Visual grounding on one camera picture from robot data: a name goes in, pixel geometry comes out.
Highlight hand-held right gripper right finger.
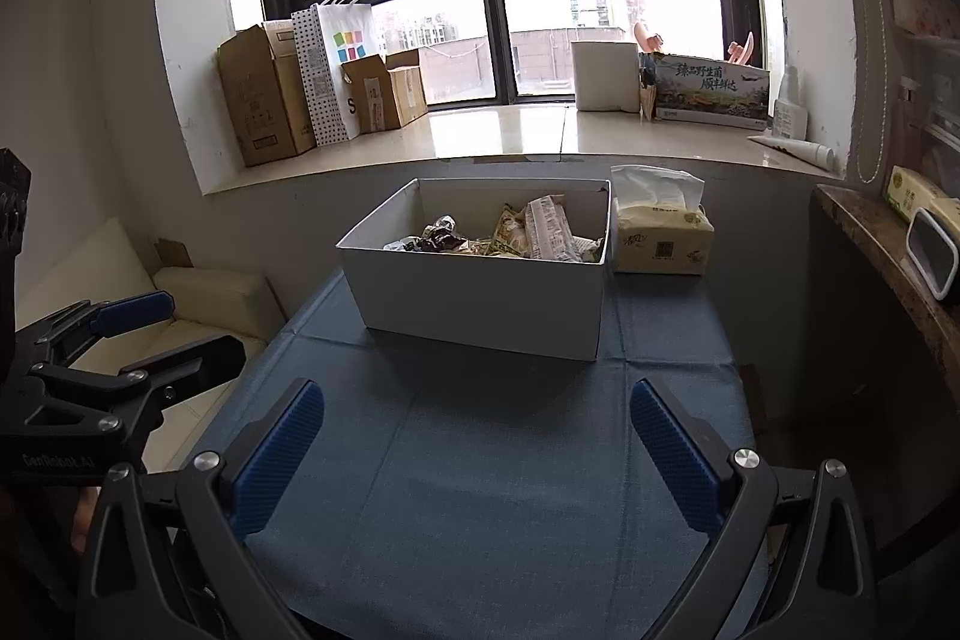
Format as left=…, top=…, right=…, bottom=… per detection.
left=628, top=377, right=880, bottom=640

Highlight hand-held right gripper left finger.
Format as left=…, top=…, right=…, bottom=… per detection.
left=75, top=377, right=325, bottom=640

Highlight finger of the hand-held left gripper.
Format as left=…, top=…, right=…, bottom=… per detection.
left=15, top=290, right=175, bottom=365
left=28, top=332, right=248, bottom=435

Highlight white cardboard box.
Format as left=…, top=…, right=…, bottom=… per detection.
left=335, top=177, right=612, bottom=362

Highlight long pink striped snack packet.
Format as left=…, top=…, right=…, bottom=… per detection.
left=523, top=195, right=580, bottom=264

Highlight long white green snack packet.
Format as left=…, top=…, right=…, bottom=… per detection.
left=465, top=237, right=527, bottom=259

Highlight tan snack packet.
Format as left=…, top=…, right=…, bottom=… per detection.
left=491, top=203, right=530, bottom=251

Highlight person's left hand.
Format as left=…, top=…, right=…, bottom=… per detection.
left=71, top=486, right=104, bottom=555

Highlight cream leather sofa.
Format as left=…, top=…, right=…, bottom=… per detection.
left=15, top=216, right=286, bottom=476

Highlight brown cardboard piece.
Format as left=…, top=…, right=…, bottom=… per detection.
left=154, top=237, right=194, bottom=271

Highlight blue tablecloth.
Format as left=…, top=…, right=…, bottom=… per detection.
left=187, top=269, right=773, bottom=640

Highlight soft tissue pack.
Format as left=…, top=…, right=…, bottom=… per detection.
left=609, top=164, right=715, bottom=276

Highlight tall brown cardboard box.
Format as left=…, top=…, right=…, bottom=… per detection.
left=217, top=23, right=316, bottom=167

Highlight brown side counter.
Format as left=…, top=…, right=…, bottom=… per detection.
left=814, top=184, right=960, bottom=378

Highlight dotted paper bag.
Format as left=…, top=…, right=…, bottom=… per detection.
left=291, top=6, right=351, bottom=148

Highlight small open cardboard box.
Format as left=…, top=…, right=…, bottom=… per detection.
left=341, top=49, right=428, bottom=135

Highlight white tube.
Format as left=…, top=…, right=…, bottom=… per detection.
left=748, top=132, right=835, bottom=170

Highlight white framed device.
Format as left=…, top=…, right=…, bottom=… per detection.
left=905, top=209, right=960, bottom=302

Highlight yellow white tissue box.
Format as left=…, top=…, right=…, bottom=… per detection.
left=885, top=165, right=960, bottom=223

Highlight white plastic bottle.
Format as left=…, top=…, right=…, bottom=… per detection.
left=772, top=66, right=809, bottom=140

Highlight long printed landscape box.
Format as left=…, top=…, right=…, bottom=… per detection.
left=652, top=53, right=772, bottom=130

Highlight white paper bag coloured squares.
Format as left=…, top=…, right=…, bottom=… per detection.
left=313, top=0, right=376, bottom=139

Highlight white foam box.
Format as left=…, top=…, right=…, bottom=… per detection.
left=571, top=40, right=640, bottom=112

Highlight clear plastic storage drawers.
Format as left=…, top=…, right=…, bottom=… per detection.
left=885, top=0, right=960, bottom=176

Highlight grey stitched hanging cloth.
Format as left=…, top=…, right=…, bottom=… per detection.
left=825, top=0, right=895, bottom=184

